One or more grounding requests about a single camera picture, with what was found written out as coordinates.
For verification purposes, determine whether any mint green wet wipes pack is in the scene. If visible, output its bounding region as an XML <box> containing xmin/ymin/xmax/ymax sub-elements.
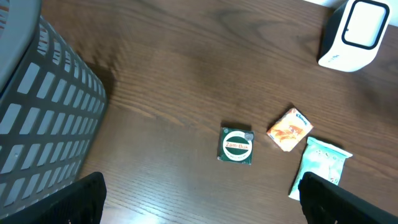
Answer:
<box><xmin>289</xmin><ymin>137</ymin><xmax>353</xmax><ymax>201</ymax></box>

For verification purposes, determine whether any orange Kleenex tissue pack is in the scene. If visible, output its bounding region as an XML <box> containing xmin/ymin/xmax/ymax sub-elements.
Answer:
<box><xmin>267</xmin><ymin>108</ymin><xmax>313</xmax><ymax>152</ymax></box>

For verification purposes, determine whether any white barcode scanner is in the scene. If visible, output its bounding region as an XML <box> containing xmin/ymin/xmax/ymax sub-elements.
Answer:
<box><xmin>318</xmin><ymin>0</ymin><xmax>392</xmax><ymax>72</ymax></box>

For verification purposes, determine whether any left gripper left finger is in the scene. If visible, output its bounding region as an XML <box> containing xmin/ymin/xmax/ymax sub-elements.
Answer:
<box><xmin>1</xmin><ymin>172</ymin><xmax>107</xmax><ymax>224</ymax></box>

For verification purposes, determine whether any green Zam-Buk box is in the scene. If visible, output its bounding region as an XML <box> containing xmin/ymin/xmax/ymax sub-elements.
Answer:
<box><xmin>217</xmin><ymin>127</ymin><xmax>254</xmax><ymax>165</ymax></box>

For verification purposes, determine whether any grey plastic shopping basket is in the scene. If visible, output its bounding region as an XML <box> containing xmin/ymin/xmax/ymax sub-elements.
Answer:
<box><xmin>1</xmin><ymin>0</ymin><xmax>108</xmax><ymax>218</ymax></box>

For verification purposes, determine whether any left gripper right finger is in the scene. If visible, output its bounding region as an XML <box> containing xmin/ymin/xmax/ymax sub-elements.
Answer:
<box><xmin>298</xmin><ymin>172</ymin><xmax>397</xmax><ymax>224</ymax></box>

